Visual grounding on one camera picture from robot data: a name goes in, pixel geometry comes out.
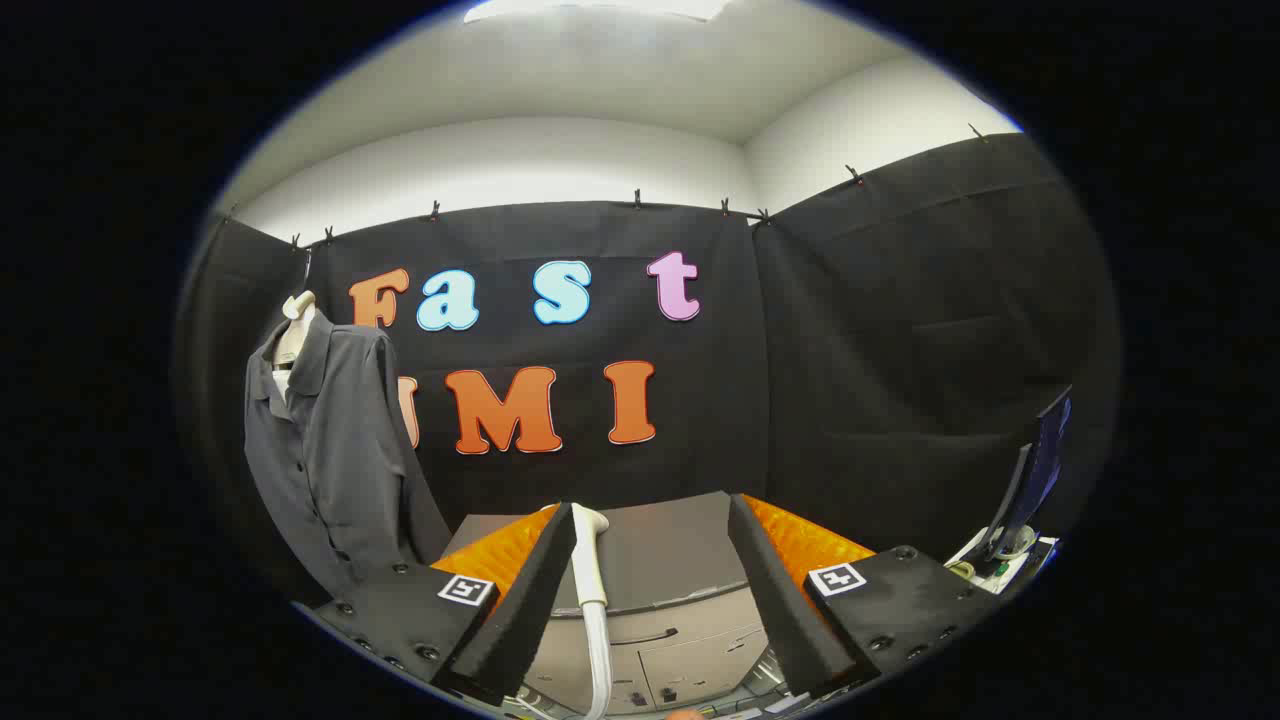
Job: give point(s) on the pale mannequin torso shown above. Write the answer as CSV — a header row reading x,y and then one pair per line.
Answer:
x,y
297,330

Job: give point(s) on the black backdrop cloth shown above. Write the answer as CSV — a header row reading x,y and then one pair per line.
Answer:
x,y
860,350

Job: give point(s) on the white cluttered desk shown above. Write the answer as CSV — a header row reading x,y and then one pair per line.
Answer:
x,y
1010,572

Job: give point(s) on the ceiling light panel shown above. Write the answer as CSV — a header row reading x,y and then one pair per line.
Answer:
x,y
600,8

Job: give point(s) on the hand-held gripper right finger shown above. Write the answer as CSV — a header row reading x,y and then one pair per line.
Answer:
x,y
785,610

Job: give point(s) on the grey button shirt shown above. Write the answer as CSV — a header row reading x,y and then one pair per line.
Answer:
x,y
340,450

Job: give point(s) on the dark computer monitor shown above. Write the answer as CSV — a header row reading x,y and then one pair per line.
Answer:
x,y
1040,460

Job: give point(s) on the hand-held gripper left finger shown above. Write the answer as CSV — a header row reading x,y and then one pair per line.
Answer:
x,y
530,600

